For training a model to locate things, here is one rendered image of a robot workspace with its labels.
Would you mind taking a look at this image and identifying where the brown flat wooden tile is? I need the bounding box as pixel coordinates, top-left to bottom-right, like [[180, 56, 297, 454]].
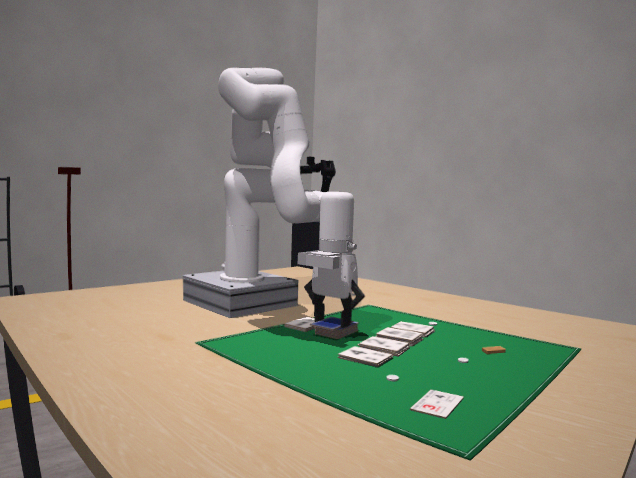
[[482, 346, 506, 354]]

